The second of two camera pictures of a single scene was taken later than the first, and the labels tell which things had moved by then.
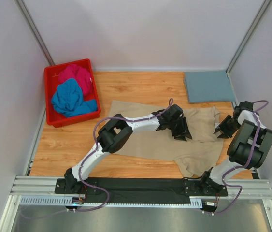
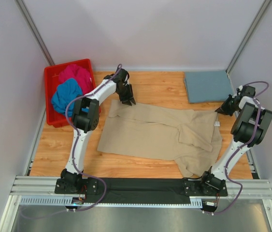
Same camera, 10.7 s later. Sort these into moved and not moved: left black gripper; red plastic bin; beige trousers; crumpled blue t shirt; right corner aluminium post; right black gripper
Moved: left black gripper; right black gripper
Not moved: right corner aluminium post; crumpled blue t shirt; beige trousers; red plastic bin
